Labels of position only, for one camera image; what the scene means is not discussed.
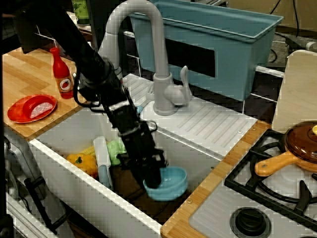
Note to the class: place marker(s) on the black stove knob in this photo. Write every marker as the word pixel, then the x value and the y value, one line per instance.
pixel 250 223

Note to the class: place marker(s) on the light blue plastic bowl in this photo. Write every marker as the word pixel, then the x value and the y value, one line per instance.
pixel 173 188

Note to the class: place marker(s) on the gray toy faucet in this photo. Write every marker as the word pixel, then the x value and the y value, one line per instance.
pixel 161 62

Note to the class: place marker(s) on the white toy stove top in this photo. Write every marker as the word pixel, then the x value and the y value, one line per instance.
pixel 218 210

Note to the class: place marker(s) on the light wooden panel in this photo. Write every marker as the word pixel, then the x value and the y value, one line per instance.
pixel 299 86

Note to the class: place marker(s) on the yellow toy bell pepper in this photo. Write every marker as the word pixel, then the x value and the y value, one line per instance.
pixel 81 163

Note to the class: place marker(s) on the brown glass pan lid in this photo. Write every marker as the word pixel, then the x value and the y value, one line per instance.
pixel 299 141

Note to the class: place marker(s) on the black clamp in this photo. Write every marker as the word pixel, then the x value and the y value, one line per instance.
pixel 39 203

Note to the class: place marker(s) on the green peas can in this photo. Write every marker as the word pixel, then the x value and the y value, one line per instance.
pixel 80 12

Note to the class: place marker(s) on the white toy sink basin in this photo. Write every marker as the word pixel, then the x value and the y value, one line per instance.
pixel 205 124

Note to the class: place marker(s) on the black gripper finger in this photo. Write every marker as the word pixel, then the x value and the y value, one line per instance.
pixel 140 177
pixel 155 178

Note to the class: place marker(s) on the gray metal stand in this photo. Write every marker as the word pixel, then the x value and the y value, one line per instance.
pixel 15 168

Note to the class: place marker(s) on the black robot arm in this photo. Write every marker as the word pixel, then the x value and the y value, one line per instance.
pixel 81 54

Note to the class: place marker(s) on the pale green toy vegetable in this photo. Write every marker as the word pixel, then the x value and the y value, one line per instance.
pixel 115 151

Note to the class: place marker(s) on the blue plastic dish bin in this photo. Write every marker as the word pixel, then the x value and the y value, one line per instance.
pixel 235 49

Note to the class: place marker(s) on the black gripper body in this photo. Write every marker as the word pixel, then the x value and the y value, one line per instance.
pixel 141 148

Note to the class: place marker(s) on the yellow toy corn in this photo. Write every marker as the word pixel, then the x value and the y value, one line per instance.
pixel 88 150

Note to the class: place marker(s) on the black stove grate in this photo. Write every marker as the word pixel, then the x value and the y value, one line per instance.
pixel 250 148

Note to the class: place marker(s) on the small red sauce bottle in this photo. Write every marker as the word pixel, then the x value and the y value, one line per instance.
pixel 63 79

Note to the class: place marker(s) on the red white toy food slice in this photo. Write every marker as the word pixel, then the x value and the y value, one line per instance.
pixel 39 106

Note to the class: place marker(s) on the orange plastic plate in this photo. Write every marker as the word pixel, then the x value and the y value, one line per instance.
pixel 17 114

